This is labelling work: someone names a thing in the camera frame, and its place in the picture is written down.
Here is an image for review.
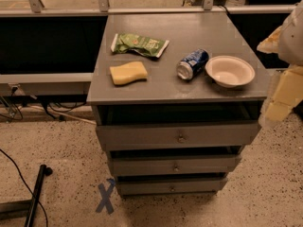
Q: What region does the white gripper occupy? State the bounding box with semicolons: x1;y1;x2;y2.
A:
257;26;303;127

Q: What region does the grey drawer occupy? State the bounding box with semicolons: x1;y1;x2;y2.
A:
108;154;241;176
117;178;227;196
97;122;260;151

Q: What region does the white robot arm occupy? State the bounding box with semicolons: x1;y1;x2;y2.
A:
257;2;303;127

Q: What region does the grey drawer cabinet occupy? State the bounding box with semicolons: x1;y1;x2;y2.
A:
87;12;269;188

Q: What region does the grey top drawer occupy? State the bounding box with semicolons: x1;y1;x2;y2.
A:
97;122;260;151

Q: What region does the grey bottom drawer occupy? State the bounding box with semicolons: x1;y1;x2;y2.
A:
117;178;227;196

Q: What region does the white bowl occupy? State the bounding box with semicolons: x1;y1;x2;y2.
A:
205;56;255;88

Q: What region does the blue soda can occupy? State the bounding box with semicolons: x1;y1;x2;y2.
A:
176;49;209;80

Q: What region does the green chip bag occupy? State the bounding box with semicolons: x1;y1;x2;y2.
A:
111;33;169;58

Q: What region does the yellow sponge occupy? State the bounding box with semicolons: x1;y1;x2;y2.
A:
110;61;148;85

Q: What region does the blue tape cross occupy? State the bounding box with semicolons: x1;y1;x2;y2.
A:
96;179;116;215

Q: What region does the black stand leg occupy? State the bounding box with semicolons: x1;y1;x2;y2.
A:
0;165;52;227

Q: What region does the metal railing frame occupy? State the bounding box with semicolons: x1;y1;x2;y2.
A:
0;0;303;96

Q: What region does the black floor cable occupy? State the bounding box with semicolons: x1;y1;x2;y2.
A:
0;148;49;227

